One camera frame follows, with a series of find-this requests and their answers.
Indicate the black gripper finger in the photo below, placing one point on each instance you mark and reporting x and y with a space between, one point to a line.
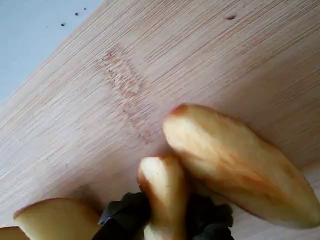
125 217
212 222

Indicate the wooden cutting board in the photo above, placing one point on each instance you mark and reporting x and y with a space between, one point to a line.
200 62

